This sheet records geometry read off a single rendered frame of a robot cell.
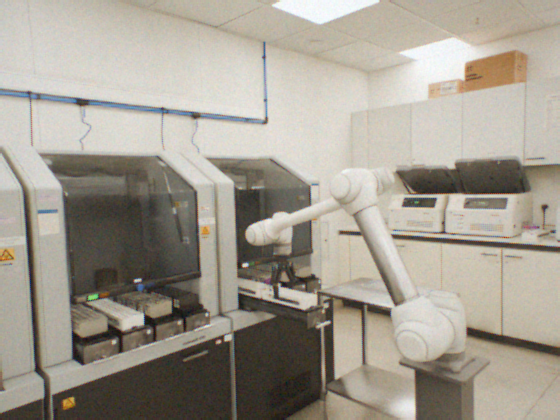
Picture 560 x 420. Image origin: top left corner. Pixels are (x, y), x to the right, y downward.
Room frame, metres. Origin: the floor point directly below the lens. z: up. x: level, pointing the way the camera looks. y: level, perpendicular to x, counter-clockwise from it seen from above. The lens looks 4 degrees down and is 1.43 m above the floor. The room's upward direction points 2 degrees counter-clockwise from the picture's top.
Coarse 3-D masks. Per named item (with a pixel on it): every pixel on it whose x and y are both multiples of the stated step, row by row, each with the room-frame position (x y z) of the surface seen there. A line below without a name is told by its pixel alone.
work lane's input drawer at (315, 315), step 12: (240, 300) 2.29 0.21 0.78; (252, 300) 2.22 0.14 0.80; (264, 300) 2.17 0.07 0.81; (276, 312) 2.09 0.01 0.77; (288, 312) 2.03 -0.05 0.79; (300, 312) 1.98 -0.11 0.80; (312, 312) 1.97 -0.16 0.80; (324, 312) 2.03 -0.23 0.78; (312, 324) 1.97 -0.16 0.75; (324, 324) 1.96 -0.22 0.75
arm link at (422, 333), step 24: (360, 168) 1.69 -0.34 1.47; (336, 192) 1.61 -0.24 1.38; (360, 192) 1.60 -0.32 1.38; (360, 216) 1.61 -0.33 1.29; (384, 240) 1.57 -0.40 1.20; (384, 264) 1.55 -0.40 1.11; (408, 288) 1.51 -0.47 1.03; (408, 312) 1.46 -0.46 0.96; (432, 312) 1.47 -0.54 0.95; (408, 336) 1.41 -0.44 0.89; (432, 336) 1.40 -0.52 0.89; (432, 360) 1.45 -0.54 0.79
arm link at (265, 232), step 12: (324, 204) 1.92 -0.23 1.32; (336, 204) 1.89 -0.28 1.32; (288, 216) 1.94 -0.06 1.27; (300, 216) 1.92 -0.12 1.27; (312, 216) 1.92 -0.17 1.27; (252, 228) 1.96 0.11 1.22; (264, 228) 1.96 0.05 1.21; (276, 228) 1.94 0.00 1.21; (252, 240) 1.95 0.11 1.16; (264, 240) 1.97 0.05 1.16; (276, 240) 2.06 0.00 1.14
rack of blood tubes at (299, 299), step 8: (280, 288) 2.20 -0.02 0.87; (264, 296) 2.18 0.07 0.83; (280, 296) 2.09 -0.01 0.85; (288, 296) 2.05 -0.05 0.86; (296, 296) 2.04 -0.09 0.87; (304, 296) 2.04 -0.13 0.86; (312, 296) 2.03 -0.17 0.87; (288, 304) 2.05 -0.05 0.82; (296, 304) 2.10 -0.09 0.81; (304, 304) 1.98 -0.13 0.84; (312, 304) 2.02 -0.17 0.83
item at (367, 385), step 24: (336, 288) 2.35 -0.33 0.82; (360, 288) 2.33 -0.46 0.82; (384, 288) 2.32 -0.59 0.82; (432, 288) 2.28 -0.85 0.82; (336, 384) 2.32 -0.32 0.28; (360, 384) 2.31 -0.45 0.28; (384, 384) 2.31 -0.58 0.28; (408, 384) 2.30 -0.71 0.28; (384, 408) 2.06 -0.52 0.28; (408, 408) 2.06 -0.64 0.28
